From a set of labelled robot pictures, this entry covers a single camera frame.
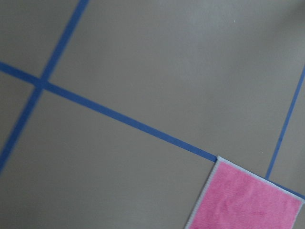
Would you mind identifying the pink towel with grey edge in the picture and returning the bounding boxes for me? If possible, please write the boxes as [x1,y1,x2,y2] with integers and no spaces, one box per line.
[185,156,305,229]

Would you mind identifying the brown paper table mat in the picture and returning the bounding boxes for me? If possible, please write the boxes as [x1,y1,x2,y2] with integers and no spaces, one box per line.
[0,0,305,229]

